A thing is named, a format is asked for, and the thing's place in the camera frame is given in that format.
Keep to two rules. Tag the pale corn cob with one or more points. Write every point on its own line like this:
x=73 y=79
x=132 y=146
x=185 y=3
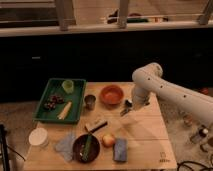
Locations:
x=65 y=111

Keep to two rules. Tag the wooden block brush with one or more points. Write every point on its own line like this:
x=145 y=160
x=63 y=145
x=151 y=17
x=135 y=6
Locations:
x=92 y=127

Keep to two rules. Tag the small metal cup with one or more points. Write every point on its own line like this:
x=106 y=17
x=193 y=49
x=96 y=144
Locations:
x=90 y=101

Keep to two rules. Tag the silver metal fork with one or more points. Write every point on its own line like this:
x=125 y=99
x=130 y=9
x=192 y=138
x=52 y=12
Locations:
x=125 y=111

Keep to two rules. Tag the green plastic tray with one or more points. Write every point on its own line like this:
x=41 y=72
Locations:
x=59 y=107

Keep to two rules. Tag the green vegetable stick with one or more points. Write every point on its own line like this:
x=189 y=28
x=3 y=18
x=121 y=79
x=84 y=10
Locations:
x=87 y=148

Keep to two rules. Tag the dark grape bunch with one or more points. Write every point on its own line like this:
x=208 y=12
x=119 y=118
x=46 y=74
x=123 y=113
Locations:
x=52 y=101

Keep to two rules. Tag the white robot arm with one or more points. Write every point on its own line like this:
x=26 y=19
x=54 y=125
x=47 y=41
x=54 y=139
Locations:
x=148 y=79

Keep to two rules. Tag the dark brown plate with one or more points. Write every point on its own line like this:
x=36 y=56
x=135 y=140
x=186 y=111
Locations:
x=79 y=145

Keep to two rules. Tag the orange bowl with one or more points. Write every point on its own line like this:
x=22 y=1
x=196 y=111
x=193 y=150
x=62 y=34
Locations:
x=111 y=95

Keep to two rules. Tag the green plastic cup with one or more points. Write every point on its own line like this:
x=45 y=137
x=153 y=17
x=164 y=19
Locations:
x=68 y=86

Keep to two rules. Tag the grey crumpled cloth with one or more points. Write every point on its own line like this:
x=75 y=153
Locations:
x=65 y=147

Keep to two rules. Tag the spice bottle with dark cap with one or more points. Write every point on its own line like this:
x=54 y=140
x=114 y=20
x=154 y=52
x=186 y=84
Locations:
x=197 y=137

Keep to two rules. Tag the blue sponge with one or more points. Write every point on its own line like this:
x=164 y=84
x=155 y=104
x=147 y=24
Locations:
x=120 y=150

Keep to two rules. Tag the red yellow apple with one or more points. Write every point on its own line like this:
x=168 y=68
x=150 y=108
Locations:
x=108 y=140

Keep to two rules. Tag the black stand left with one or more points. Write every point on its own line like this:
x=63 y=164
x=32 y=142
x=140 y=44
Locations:
x=3 y=148

